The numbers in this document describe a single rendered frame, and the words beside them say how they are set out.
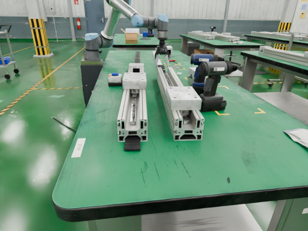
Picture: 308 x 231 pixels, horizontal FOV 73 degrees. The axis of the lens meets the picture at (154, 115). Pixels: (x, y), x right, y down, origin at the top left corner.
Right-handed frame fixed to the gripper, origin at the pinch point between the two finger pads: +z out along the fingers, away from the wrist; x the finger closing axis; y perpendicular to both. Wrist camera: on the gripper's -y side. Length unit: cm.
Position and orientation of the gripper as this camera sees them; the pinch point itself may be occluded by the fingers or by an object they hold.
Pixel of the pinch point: (162, 65)
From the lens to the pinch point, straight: 164.2
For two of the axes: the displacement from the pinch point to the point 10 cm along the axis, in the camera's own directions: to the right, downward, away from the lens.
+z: -0.1, 9.1, 4.2
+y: -0.6, -4.2, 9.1
